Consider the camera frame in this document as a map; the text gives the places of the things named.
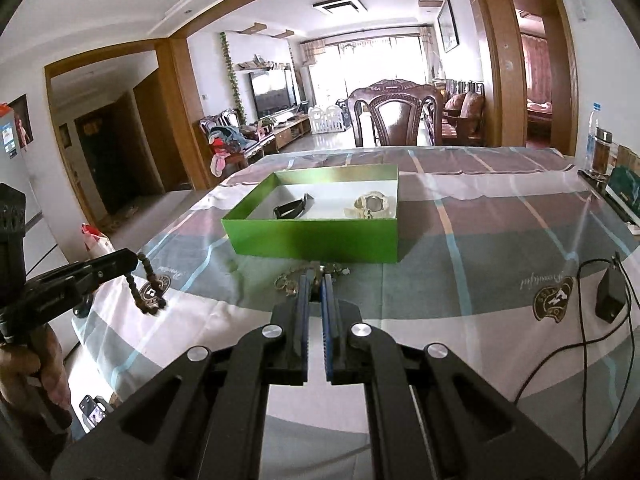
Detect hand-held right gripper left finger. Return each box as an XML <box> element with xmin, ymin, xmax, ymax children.
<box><xmin>50</xmin><ymin>268</ymin><xmax>313</xmax><ymax>480</ymax></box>

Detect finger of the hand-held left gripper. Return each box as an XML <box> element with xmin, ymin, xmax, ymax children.
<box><xmin>75</xmin><ymin>250</ymin><xmax>141</xmax><ymax>289</ymax></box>

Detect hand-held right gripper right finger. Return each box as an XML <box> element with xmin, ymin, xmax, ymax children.
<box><xmin>321</xmin><ymin>268</ymin><xmax>585</xmax><ymax>480</ymax></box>

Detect silver chain bracelet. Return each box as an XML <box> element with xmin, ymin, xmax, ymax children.
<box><xmin>274</xmin><ymin>261</ymin><xmax>351</xmax><ymax>292</ymax></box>

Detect brown bead bracelet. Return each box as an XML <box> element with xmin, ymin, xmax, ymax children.
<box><xmin>126</xmin><ymin>251</ymin><xmax>169</xmax><ymax>317</ymax></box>

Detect green cardboard box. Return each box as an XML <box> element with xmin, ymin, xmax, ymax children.
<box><xmin>221</xmin><ymin>164</ymin><xmax>401</xmax><ymax>264</ymax></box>

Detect black wristband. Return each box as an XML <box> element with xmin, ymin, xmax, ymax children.
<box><xmin>273</xmin><ymin>193</ymin><xmax>315</xmax><ymax>220</ymax></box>

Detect white wristwatch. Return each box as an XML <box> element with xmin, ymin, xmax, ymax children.
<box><xmin>345</xmin><ymin>191</ymin><xmax>398</xmax><ymax>219</ymax></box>

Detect person's left hand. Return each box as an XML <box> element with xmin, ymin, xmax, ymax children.
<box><xmin>0</xmin><ymin>321</ymin><xmax>72</xmax><ymax>427</ymax></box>

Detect white and red shopping bag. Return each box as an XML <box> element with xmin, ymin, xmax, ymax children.
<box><xmin>81</xmin><ymin>223</ymin><xmax>117</xmax><ymax>257</ymax></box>

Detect smartphone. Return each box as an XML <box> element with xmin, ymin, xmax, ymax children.
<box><xmin>79</xmin><ymin>394</ymin><xmax>109</xmax><ymax>430</ymax></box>

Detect pile of colourful clothes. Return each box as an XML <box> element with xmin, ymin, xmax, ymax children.
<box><xmin>209</xmin><ymin>125</ymin><xmax>251</xmax><ymax>177</ymax></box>

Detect wooden armchair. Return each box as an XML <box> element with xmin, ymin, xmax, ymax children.
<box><xmin>199</xmin><ymin>108</ymin><xmax>266</xmax><ymax>171</ymax></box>

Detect wooden television cabinet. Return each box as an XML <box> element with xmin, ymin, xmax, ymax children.
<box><xmin>260</xmin><ymin>115</ymin><xmax>312</xmax><ymax>153</ymax></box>

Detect white baby fence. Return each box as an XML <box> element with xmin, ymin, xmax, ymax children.
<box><xmin>307</xmin><ymin>102</ymin><xmax>351</xmax><ymax>133</ymax></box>

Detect carved wooden dining chair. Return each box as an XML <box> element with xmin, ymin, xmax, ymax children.
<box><xmin>348</xmin><ymin>79</ymin><xmax>446</xmax><ymax>148</ymax></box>

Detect green ivy garland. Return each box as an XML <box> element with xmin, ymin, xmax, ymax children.
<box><xmin>220</xmin><ymin>31</ymin><xmax>247</xmax><ymax>126</ymax></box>

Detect flat screen television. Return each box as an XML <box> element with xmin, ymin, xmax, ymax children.
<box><xmin>249</xmin><ymin>67</ymin><xmax>300</xmax><ymax>118</ymax></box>

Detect white standing air conditioner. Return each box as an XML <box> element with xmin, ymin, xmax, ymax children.
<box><xmin>299</xmin><ymin>64</ymin><xmax>315</xmax><ymax>106</ymax></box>

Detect wooden sofa with cushions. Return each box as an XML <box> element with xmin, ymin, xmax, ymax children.
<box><xmin>442</xmin><ymin>81</ymin><xmax>487</xmax><ymax>147</ymax></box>

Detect beige curtain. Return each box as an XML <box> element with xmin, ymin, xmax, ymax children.
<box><xmin>299</xmin><ymin>40</ymin><xmax>326</xmax><ymax>66</ymax></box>

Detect bed with pink cover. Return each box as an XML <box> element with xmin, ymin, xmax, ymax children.
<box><xmin>527</xmin><ymin>101</ymin><xmax>555</xmax><ymax>126</ymax></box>

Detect black tray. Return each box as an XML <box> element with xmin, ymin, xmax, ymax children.
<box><xmin>577</xmin><ymin>169</ymin><xmax>640</xmax><ymax>226</ymax></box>

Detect square ceiling lamp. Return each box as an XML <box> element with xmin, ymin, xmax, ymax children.
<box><xmin>313</xmin><ymin>0</ymin><xmax>367</xmax><ymax>13</ymax></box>

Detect glass tea tumbler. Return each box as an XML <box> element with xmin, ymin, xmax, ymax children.
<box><xmin>592</xmin><ymin>129</ymin><xmax>615</xmax><ymax>177</ymax></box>

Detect green tissue box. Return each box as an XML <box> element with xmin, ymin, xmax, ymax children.
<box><xmin>605</xmin><ymin>166</ymin><xmax>640</xmax><ymax>221</ymax></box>

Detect pink curtain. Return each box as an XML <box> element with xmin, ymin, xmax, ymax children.
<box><xmin>520</xmin><ymin>32</ymin><xmax>553</xmax><ymax>106</ymax></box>

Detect clear water bottle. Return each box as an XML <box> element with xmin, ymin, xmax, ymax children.
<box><xmin>584</xmin><ymin>102</ymin><xmax>603</xmax><ymax>171</ymax></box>

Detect brown carton pack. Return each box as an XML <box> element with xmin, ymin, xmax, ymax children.
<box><xmin>617</xmin><ymin>144</ymin><xmax>640</xmax><ymax>171</ymax></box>

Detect wall poster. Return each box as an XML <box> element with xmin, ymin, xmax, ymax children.
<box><xmin>7</xmin><ymin>94</ymin><xmax>35</xmax><ymax>150</ymax></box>

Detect wall shelf with ornaments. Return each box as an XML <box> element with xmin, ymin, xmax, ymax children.
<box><xmin>236</xmin><ymin>57</ymin><xmax>292</xmax><ymax>72</ymax></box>

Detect black power adapter with cable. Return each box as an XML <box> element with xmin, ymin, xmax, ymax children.
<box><xmin>515</xmin><ymin>252</ymin><xmax>640</xmax><ymax>466</ymax></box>

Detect framed wall picture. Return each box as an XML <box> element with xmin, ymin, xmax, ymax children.
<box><xmin>436</xmin><ymin>0</ymin><xmax>460</xmax><ymax>53</ymax></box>

